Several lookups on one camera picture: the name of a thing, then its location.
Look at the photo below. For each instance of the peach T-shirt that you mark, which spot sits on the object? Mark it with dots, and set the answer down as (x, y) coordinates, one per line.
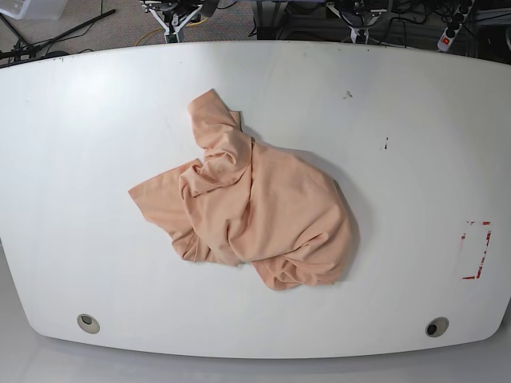
(246, 202)

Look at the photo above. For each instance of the red tape rectangle marking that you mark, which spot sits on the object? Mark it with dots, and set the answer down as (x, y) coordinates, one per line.
(474, 246)

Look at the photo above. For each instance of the table cable grommet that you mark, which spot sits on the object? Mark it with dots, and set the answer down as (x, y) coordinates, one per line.
(88, 324)
(437, 327)

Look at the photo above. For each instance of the black equipment base on floor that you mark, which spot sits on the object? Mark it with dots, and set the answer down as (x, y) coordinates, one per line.
(298, 21)

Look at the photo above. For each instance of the left table cable grommet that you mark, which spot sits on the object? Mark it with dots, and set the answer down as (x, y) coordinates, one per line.
(88, 324)

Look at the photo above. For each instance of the white power strip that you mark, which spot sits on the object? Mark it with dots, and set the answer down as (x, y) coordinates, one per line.
(454, 25)

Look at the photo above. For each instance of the clear plastic storage box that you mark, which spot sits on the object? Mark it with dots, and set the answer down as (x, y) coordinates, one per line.
(33, 9)

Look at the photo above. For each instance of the right table cable grommet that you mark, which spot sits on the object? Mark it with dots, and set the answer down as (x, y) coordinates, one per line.
(437, 327)

